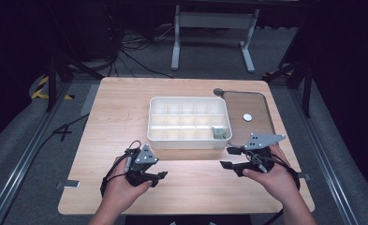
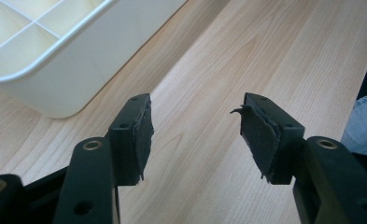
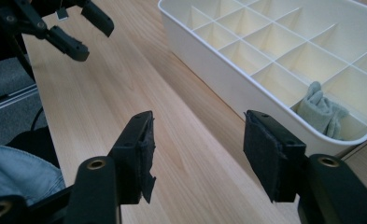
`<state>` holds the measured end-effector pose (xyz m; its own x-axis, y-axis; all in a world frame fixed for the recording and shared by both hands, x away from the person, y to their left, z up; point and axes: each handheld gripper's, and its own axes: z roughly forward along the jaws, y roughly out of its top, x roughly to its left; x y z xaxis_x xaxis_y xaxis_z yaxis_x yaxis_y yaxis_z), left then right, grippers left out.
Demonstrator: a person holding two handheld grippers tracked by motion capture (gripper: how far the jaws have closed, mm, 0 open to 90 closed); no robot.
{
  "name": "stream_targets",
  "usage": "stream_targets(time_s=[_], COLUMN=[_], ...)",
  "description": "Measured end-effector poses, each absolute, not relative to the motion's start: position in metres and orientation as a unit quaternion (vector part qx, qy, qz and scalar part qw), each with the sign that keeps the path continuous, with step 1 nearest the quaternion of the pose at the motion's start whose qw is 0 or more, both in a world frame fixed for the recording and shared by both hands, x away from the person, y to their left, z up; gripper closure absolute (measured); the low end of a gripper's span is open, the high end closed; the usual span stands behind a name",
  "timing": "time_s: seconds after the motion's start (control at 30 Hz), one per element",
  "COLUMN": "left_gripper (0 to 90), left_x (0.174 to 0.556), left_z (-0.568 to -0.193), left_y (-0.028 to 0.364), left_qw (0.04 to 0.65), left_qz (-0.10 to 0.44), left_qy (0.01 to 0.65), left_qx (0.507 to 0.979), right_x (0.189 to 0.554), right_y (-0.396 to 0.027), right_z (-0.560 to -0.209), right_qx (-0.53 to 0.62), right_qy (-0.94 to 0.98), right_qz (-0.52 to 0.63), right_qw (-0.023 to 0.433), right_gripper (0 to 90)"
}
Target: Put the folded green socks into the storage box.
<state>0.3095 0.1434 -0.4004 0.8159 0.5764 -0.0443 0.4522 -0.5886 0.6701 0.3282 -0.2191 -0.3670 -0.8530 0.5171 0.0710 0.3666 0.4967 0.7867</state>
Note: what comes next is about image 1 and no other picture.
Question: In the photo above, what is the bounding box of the person's right hand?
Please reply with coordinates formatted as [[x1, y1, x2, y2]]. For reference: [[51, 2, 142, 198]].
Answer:
[[242, 143, 301, 204]]

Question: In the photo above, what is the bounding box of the white compartment storage box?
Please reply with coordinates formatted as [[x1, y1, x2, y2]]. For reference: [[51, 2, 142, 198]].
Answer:
[[146, 96, 233, 150]]

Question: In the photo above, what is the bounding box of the aluminium floor rail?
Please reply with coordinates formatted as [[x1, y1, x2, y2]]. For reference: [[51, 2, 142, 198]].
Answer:
[[0, 82, 73, 225], [288, 88, 361, 225]]

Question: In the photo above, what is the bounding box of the bundle of black floor cables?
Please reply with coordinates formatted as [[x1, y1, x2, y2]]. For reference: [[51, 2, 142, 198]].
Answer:
[[108, 24, 175, 80]]

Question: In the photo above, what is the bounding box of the yellow black floor tape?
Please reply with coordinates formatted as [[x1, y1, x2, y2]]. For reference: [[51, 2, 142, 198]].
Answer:
[[31, 75, 75, 101]]

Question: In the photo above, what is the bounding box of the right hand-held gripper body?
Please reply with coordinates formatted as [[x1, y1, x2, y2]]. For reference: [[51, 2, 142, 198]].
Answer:
[[241, 132, 287, 174]]

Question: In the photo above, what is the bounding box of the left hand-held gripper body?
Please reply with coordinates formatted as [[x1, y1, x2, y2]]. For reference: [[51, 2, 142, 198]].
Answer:
[[124, 143, 160, 188]]

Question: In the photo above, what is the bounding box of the black tripod stand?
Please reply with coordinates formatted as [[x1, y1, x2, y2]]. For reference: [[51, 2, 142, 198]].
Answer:
[[262, 57, 314, 119], [45, 51, 105, 113]]

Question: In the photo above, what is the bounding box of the black floor cable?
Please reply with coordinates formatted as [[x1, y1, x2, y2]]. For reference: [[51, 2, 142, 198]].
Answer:
[[31, 112, 91, 165]]

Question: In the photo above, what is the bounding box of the person's left hand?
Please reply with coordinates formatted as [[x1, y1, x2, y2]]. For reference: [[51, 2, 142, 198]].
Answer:
[[101, 156, 154, 214]]

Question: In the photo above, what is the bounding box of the grey-green ankle sock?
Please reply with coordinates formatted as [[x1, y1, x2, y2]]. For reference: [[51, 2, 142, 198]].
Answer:
[[211, 126, 227, 140]]

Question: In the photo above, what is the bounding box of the white metal stand frame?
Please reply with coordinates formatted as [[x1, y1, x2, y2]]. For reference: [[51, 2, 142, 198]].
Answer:
[[170, 4, 260, 74]]

